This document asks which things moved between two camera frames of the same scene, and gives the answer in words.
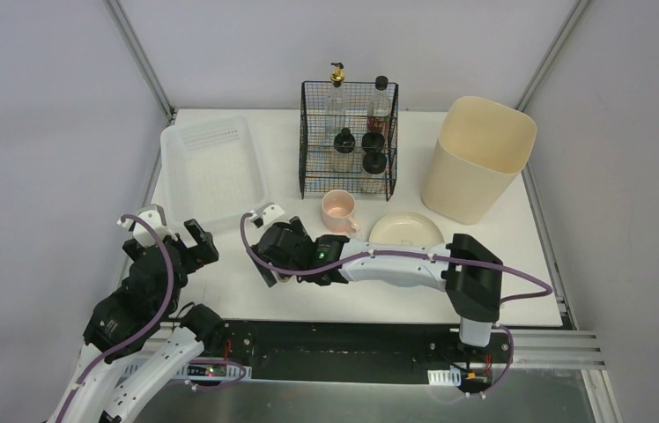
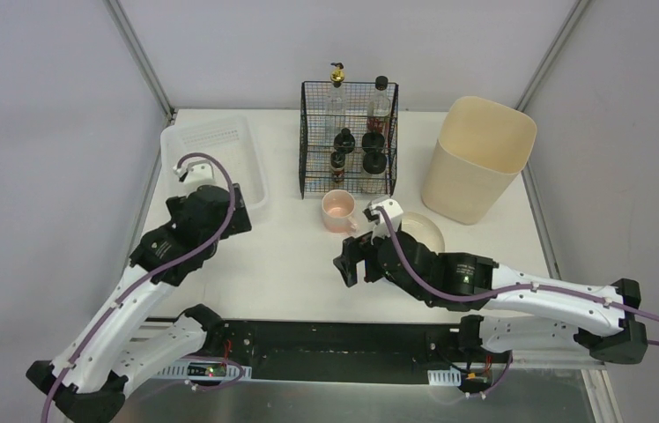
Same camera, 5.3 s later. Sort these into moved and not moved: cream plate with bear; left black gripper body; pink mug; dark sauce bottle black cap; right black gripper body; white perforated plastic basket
Moved: left black gripper body; right black gripper body
Not moved: pink mug; white perforated plastic basket; dark sauce bottle black cap; cream plate with bear
